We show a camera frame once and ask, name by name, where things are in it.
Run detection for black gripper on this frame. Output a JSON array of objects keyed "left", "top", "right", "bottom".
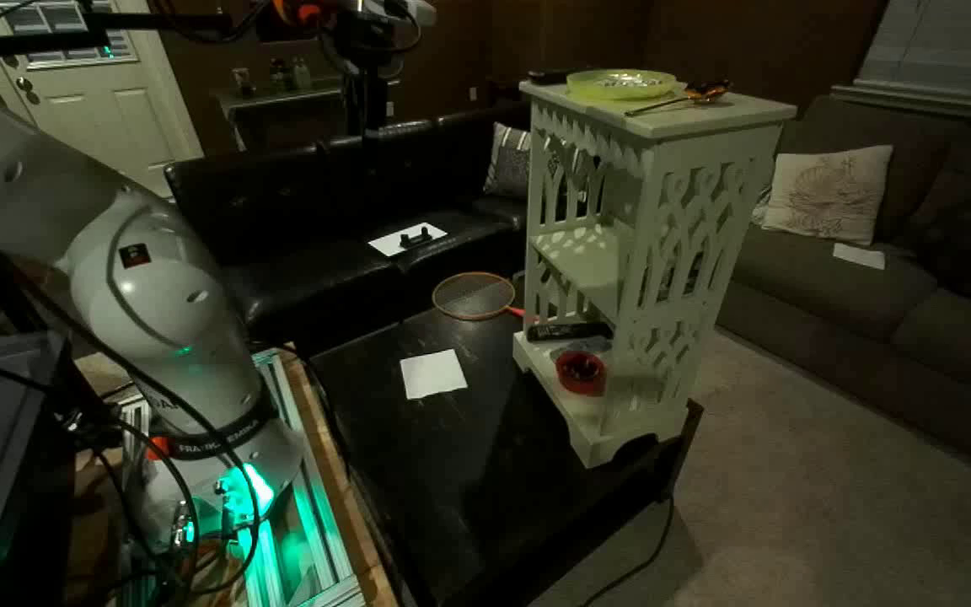
[{"left": 332, "top": 0, "right": 435, "bottom": 76}]

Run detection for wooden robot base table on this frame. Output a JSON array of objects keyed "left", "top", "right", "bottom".
[{"left": 57, "top": 344, "right": 400, "bottom": 607}]

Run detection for white lattice shelf unit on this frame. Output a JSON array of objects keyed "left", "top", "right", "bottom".
[{"left": 511, "top": 77, "right": 798, "bottom": 471}]

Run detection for white console table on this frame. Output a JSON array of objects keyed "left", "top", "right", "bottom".
[{"left": 212, "top": 77, "right": 350, "bottom": 155}]

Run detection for grey patterned pillow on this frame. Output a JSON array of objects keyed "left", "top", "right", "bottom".
[{"left": 478, "top": 118, "right": 533, "bottom": 202}]

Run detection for black leather sofa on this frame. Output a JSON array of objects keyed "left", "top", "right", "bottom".
[{"left": 162, "top": 105, "right": 533, "bottom": 359}]

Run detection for white paper with black items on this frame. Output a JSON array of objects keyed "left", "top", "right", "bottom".
[{"left": 369, "top": 221, "right": 452, "bottom": 260}]

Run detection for light green plate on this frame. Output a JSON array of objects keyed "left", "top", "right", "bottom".
[{"left": 562, "top": 68, "right": 688, "bottom": 107}]

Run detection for white panel door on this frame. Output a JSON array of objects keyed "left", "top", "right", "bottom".
[{"left": 0, "top": 0, "right": 207, "bottom": 197}]

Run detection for small red-brown object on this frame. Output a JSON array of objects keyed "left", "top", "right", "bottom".
[{"left": 680, "top": 84, "right": 732, "bottom": 107}]

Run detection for square white paper napkin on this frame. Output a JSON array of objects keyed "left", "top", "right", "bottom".
[{"left": 398, "top": 347, "right": 472, "bottom": 405}]

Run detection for red bowl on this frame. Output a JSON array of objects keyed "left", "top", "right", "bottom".
[{"left": 551, "top": 344, "right": 612, "bottom": 397}]

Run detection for black coffee table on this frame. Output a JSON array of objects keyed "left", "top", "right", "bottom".
[{"left": 305, "top": 302, "right": 704, "bottom": 607}]

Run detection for cream patterned pillow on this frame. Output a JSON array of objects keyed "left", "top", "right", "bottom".
[{"left": 760, "top": 143, "right": 897, "bottom": 249}]

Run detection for bottle with orange cap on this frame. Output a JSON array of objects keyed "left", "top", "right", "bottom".
[{"left": 140, "top": 434, "right": 197, "bottom": 538}]

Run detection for small white paper sheet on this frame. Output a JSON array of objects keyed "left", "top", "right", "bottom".
[{"left": 831, "top": 240, "right": 890, "bottom": 272}]

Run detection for white window blinds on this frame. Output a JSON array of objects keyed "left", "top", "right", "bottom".
[{"left": 831, "top": 0, "right": 971, "bottom": 124}]

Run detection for grey fabric sofa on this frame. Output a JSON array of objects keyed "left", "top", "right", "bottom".
[{"left": 716, "top": 95, "right": 971, "bottom": 484}]

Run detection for black floor cable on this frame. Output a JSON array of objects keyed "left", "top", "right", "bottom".
[{"left": 580, "top": 501, "right": 680, "bottom": 607}]

